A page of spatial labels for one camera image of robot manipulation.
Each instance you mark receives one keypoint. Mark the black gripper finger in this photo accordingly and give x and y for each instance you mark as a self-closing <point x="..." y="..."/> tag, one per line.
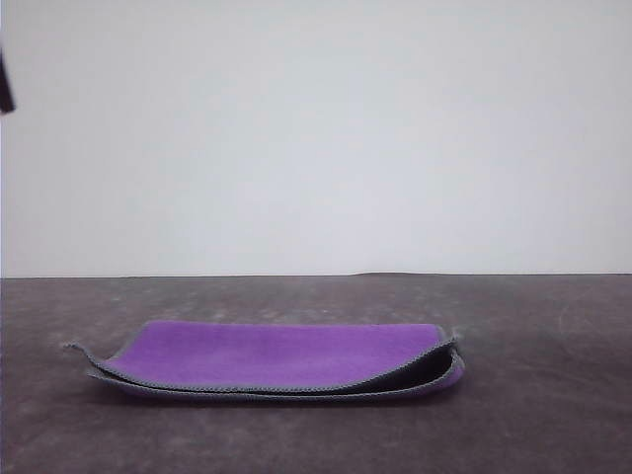
<point x="6" y="91"/>

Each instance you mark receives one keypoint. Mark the purple towel with grey hem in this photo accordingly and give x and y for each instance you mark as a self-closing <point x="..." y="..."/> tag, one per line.
<point x="276" y="355"/>

